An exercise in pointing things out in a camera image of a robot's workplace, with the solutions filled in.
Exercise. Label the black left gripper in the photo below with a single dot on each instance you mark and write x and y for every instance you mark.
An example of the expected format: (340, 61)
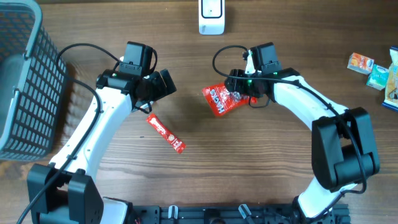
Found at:
(161, 90)

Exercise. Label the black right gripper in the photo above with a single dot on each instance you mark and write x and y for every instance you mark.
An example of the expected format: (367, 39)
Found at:
(237, 85)

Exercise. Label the red candy bag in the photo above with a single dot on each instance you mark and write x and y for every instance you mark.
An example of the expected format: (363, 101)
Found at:
(222, 101)

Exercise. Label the red stick sachet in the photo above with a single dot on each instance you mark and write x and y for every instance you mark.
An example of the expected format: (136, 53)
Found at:
(172, 139)

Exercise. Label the orange small box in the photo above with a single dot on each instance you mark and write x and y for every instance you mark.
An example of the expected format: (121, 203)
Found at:
(361, 64)

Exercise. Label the teal small box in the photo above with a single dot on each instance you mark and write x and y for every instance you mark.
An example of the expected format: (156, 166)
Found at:
(378, 77)

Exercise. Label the white cream snack bag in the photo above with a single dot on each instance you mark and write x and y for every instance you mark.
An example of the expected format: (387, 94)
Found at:
(390, 100)

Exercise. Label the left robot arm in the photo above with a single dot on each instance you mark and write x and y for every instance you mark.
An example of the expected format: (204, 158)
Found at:
(64, 191)

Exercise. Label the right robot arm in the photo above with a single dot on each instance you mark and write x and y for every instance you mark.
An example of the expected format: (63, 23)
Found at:
(343, 149)

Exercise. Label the white barcode scanner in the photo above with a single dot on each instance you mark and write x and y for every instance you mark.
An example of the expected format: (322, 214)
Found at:
(211, 17)

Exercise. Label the grey plastic mesh basket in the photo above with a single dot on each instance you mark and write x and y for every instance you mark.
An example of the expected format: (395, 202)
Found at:
(32, 83)

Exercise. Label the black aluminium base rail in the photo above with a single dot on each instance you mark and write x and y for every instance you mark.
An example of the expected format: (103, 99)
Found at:
(266, 214)

